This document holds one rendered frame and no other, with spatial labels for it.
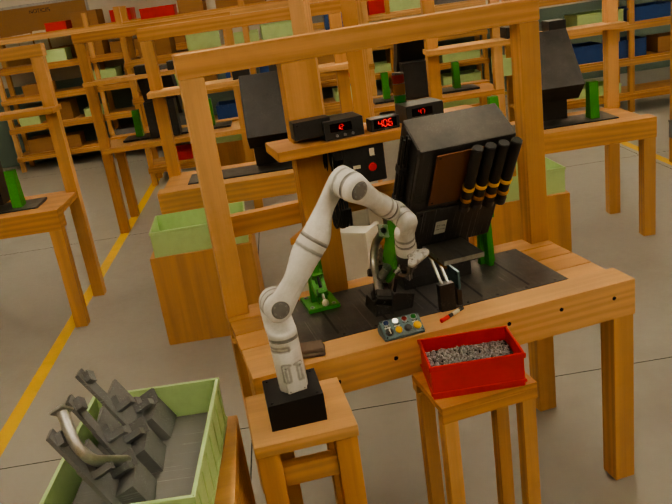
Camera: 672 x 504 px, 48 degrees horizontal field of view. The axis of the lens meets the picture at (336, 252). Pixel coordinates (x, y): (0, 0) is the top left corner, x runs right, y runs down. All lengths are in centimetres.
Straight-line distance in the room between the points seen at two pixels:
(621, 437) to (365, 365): 121
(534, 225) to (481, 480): 115
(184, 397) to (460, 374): 90
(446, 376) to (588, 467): 124
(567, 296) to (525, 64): 101
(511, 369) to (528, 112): 128
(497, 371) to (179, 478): 104
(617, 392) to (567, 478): 47
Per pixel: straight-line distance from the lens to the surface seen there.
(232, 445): 248
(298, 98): 299
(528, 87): 337
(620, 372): 324
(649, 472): 357
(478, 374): 251
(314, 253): 222
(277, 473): 239
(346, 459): 241
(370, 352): 267
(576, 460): 361
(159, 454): 238
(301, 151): 290
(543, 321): 293
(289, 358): 233
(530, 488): 281
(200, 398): 256
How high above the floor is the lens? 211
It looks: 19 degrees down
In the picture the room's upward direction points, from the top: 8 degrees counter-clockwise
